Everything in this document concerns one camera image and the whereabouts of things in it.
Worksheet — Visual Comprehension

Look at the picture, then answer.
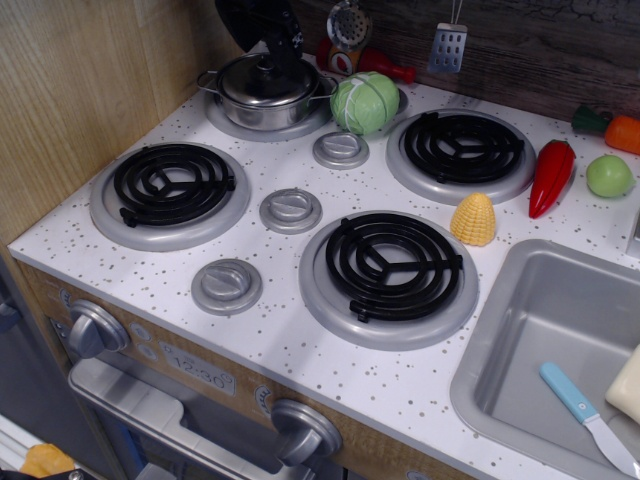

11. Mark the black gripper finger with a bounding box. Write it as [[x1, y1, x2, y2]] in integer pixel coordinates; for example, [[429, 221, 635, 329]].
[[267, 42, 300, 79]]

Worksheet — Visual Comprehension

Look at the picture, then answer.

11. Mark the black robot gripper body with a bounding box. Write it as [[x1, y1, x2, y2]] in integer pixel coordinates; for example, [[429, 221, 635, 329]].
[[215, 0, 304, 58]]

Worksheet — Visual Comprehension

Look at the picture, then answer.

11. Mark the steel pot lid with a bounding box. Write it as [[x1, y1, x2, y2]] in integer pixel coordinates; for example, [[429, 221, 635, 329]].
[[215, 54, 319, 107]]

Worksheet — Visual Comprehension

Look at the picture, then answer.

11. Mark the small steel pot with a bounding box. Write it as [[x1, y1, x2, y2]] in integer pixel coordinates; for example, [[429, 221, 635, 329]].
[[197, 53, 337, 131]]

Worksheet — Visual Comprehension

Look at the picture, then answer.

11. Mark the red toy ketchup bottle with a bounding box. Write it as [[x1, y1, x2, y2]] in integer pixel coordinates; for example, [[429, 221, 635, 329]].
[[316, 38, 416, 84]]

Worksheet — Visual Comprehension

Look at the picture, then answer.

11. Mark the hanging steel skimmer spoon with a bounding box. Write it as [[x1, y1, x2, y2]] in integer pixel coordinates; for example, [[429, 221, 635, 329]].
[[326, 0, 373, 52]]

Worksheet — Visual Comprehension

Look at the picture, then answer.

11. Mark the green toy cabbage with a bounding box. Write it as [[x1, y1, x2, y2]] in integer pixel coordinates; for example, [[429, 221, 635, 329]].
[[330, 72, 400, 135]]

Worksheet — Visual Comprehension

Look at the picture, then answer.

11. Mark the silver knob back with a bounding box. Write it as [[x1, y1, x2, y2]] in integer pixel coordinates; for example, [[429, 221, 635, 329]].
[[312, 132, 370, 170]]

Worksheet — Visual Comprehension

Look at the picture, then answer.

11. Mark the silver knob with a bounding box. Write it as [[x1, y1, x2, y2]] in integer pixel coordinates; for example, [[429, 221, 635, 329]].
[[259, 188, 323, 235], [191, 259, 263, 316], [312, 132, 370, 170]]

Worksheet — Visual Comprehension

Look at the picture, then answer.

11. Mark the silver knob middle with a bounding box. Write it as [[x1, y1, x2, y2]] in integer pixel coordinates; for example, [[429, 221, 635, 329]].
[[259, 188, 323, 235]]

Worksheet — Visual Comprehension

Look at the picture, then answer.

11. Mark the hanging steel spatula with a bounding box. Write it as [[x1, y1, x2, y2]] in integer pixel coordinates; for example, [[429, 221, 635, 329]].
[[427, 1, 468, 74]]

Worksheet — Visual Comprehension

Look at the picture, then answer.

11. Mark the back right black burner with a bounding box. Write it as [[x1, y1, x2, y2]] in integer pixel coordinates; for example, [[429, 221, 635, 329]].
[[386, 109, 536, 205]]

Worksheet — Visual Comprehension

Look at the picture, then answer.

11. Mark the black burner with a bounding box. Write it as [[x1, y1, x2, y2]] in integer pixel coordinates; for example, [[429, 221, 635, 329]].
[[299, 211, 479, 351], [89, 142, 251, 252], [386, 109, 536, 205]]

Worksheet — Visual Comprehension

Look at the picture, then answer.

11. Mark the front left black burner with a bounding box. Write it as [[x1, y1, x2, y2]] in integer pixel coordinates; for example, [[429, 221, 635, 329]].
[[89, 142, 251, 252]]

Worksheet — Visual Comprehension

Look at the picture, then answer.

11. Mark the silver knob front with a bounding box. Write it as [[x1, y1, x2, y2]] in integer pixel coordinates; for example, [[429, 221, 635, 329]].
[[191, 259, 263, 316]]

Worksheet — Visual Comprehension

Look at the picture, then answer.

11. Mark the front right black burner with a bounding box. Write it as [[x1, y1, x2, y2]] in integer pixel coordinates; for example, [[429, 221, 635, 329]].
[[299, 211, 479, 351]]

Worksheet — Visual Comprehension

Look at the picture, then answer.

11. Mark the yellow toy corn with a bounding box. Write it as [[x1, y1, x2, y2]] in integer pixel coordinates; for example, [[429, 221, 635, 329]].
[[449, 192, 496, 247]]

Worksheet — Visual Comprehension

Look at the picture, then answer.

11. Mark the red toy pepper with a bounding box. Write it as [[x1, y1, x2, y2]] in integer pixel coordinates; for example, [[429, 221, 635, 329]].
[[529, 140, 576, 219]]

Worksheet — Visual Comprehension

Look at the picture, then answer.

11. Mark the left oven dial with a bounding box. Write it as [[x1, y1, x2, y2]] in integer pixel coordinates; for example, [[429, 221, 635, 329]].
[[69, 299, 130, 359]]

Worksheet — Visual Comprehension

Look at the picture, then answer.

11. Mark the oven dial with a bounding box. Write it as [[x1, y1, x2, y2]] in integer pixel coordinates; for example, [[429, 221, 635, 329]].
[[271, 398, 343, 467], [69, 299, 130, 359]]

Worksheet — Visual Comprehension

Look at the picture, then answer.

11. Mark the green toy apple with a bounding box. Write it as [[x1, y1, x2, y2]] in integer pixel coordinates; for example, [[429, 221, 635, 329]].
[[586, 155, 636, 198]]

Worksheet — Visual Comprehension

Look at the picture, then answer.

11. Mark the orange toy carrot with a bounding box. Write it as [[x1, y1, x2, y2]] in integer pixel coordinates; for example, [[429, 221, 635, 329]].
[[571, 105, 640, 155]]

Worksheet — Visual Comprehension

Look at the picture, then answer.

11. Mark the grey sink basin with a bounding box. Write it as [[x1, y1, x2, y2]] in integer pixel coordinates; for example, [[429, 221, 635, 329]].
[[450, 239, 639, 479]]

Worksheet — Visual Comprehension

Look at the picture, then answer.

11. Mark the right oven dial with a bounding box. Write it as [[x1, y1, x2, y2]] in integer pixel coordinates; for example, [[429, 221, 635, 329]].
[[271, 398, 343, 467]]

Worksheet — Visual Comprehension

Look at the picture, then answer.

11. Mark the orange object lower left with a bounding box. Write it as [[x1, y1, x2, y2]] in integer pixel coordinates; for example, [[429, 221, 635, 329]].
[[19, 444, 75, 479]]

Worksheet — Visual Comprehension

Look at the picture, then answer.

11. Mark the cream toy block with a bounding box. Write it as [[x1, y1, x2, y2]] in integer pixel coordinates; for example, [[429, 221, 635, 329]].
[[605, 347, 640, 424]]

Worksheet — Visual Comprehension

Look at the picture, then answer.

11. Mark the silver oven door handle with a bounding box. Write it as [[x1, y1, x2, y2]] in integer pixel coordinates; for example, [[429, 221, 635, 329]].
[[68, 359, 315, 479]]

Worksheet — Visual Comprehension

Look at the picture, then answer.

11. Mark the blue handled toy knife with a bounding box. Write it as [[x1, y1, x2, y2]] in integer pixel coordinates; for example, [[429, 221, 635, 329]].
[[539, 362, 639, 479]]

